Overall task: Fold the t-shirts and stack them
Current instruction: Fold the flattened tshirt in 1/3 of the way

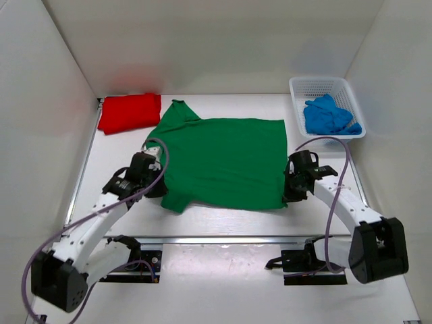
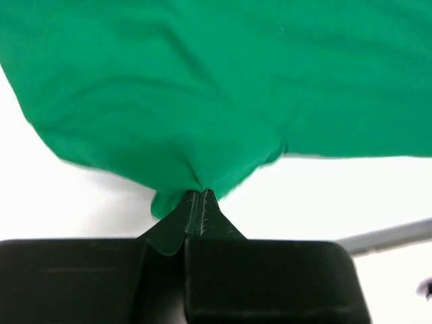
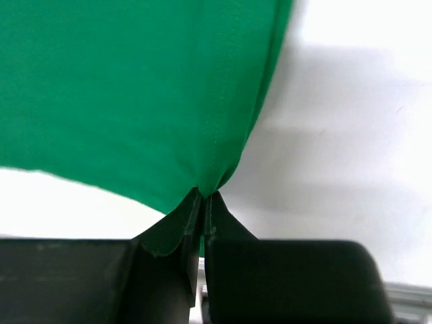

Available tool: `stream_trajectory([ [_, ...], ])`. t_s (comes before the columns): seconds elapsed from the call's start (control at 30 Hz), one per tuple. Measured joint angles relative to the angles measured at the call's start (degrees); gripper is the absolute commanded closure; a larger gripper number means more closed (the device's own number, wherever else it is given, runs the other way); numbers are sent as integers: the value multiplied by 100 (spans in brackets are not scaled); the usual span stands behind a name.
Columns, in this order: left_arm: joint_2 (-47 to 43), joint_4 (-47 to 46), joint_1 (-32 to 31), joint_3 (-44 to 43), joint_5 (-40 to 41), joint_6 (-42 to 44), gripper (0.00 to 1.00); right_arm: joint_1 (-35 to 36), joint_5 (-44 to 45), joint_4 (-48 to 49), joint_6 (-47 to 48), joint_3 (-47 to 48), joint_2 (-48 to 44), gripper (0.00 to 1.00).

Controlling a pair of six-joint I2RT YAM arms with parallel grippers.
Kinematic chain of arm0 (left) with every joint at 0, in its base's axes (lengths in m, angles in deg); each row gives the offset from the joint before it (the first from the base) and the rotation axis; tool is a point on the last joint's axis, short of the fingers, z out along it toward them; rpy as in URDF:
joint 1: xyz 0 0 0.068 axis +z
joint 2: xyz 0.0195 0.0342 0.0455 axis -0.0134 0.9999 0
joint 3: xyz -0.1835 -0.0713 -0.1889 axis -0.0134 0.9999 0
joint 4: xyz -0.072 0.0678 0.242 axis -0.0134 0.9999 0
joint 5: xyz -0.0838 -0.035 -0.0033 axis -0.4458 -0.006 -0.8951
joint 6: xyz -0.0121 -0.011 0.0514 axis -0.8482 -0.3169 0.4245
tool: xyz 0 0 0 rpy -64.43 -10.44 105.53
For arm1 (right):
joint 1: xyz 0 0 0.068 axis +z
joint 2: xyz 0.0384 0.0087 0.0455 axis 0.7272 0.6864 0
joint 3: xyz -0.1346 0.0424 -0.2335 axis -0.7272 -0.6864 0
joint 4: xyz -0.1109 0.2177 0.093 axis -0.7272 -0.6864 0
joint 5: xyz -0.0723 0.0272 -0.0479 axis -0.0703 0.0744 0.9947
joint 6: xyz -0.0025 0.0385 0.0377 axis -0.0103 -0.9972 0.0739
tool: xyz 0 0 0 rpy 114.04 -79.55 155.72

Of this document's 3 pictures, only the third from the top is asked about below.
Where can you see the green t shirt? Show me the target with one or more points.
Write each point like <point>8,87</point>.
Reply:
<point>145,99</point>

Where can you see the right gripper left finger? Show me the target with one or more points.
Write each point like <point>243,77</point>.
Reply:
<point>150,278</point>

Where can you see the aluminium rail front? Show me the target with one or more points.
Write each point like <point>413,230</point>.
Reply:
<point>410,304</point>

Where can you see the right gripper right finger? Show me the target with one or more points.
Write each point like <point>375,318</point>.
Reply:
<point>252,280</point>

